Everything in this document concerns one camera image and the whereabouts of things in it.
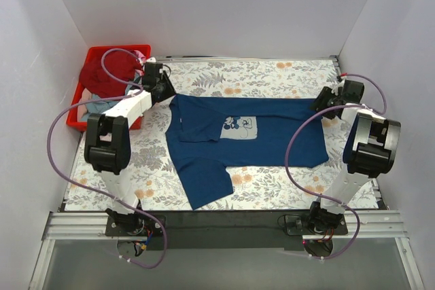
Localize floral patterned table mat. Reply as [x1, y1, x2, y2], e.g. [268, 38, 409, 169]
[64, 60, 349, 211]

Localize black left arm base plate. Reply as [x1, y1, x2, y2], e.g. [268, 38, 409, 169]
[105, 209, 163, 236]

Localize aluminium frame rail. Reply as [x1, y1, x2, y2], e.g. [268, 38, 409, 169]
[30, 211, 424, 289]

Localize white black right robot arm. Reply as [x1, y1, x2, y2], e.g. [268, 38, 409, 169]
[307, 76, 401, 234]

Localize light blue t-shirt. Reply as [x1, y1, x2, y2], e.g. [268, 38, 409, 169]
[80, 73, 143, 123]

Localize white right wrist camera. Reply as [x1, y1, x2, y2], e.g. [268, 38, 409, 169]
[332, 73, 347, 95]

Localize red plastic bin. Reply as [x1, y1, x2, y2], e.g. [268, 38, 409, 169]
[66, 44, 152, 132]

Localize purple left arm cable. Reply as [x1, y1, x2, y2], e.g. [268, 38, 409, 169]
[49, 48, 169, 269]

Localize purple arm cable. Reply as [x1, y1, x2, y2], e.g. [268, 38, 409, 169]
[283, 72, 388, 260]
[49, 48, 169, 269]

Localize blue Mickey Mouse t-shirt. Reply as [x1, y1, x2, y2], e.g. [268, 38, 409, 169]
[166, 94, 329, 209]

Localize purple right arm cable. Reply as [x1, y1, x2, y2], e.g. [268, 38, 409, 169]
[283, 72, 388, 260]

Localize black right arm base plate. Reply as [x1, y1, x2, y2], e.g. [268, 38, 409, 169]
[277, 210, 348, 236]

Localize dark red t-shirt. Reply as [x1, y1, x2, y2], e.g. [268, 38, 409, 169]
[80, 49, 145, 101]

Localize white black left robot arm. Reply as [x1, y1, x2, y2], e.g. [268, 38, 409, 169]
[84, 61, 176, 236]

